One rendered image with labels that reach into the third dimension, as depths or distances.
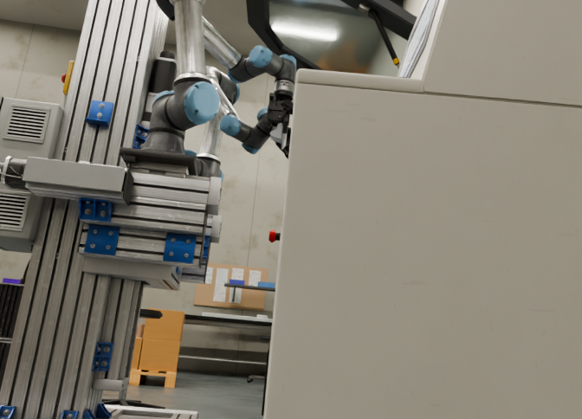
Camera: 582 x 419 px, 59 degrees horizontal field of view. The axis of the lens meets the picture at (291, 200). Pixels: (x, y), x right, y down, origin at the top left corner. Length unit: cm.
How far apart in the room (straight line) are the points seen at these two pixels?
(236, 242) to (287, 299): 907
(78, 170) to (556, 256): 119
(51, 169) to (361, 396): 107
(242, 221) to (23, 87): 501
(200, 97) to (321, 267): 90
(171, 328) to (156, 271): 426
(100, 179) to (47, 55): 1026
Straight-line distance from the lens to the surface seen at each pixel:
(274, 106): 189
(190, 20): 171
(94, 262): 173
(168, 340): 594
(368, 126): 89
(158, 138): 167
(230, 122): 201
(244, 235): 990
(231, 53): 196
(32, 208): 183
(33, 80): 1154
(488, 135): 94
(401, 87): 94
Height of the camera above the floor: 51
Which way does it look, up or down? 16 degrees up
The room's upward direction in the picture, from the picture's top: 5 degrees clockwise
